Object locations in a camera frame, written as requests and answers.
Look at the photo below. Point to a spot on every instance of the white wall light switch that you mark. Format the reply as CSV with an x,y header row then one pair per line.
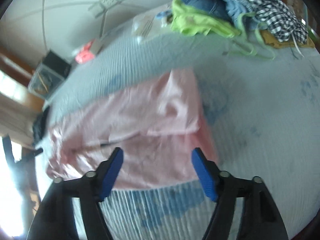
x,y
96,8

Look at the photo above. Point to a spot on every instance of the folded black garment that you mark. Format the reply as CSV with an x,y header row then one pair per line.
x,y
40,127

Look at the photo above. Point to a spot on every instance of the mustard yellow cloth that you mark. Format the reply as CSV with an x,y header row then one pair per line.
x,y
270,39

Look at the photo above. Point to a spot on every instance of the lime green garment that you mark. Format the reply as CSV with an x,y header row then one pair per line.
x,y
195,20

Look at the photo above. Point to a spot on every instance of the black gift bag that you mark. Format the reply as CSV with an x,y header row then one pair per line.
x,y
52,67

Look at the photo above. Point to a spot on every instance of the light blue garment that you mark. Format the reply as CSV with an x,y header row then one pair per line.
x,y
235,7

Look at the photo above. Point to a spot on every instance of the pink printed shirt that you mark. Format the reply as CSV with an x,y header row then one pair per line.
x,y
150,120

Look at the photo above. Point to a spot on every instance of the wooden wall panel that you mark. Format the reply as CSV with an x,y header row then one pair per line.
x,y
33,100

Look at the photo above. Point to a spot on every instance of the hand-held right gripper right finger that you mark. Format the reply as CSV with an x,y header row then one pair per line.
x,y
203,175

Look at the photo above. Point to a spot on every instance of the white five-hole wall socket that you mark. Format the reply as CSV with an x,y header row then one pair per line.
x,y
110,0

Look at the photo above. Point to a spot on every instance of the clear plastic bag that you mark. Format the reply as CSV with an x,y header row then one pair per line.
x,y
147,25

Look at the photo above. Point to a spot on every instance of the pink tissue pack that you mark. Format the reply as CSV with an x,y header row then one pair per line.
x,y
83,55

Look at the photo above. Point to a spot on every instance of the white padded headboard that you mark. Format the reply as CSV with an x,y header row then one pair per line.
x,y
62,17

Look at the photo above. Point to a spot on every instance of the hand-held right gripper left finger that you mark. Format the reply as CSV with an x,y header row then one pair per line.
x,y
112,175

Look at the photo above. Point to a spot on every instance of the black white checkered garment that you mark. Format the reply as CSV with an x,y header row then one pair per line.
x,y
277,15

